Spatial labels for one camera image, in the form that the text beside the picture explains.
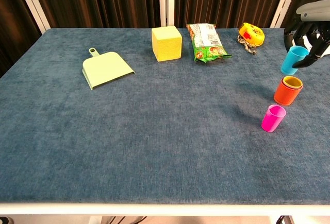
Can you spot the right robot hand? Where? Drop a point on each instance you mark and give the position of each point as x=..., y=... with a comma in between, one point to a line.
x=315, y=11

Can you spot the light blue plastic cup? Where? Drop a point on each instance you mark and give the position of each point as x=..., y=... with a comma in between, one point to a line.
x=290, y=61

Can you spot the yellow plastic cup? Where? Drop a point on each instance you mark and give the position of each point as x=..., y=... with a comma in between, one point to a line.
x=292, y=81

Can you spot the large orange plastic cup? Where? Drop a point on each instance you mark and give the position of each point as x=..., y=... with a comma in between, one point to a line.
x=284, y=96

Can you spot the magenta plastic cup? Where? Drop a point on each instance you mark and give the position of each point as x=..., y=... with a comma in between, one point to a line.
x=270, y=122

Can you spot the yellow plastic toy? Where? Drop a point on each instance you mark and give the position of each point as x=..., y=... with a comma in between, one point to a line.
x=254, y=34

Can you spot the green snack packet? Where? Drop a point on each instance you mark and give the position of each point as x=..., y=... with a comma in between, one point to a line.
x=206, y=41

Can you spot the yellow sponge cube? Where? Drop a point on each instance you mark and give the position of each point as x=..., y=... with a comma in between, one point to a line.
x=166, y=45

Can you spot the blue fabric table cover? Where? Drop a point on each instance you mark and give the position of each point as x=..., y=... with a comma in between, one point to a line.
x=165, y=131

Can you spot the green plastic dustpan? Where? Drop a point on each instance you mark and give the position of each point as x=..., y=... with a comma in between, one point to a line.
x=105, y=67

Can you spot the white frame post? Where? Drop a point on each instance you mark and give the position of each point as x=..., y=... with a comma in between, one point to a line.
x=167, y=0
x=32, y=2
x=284, y=2

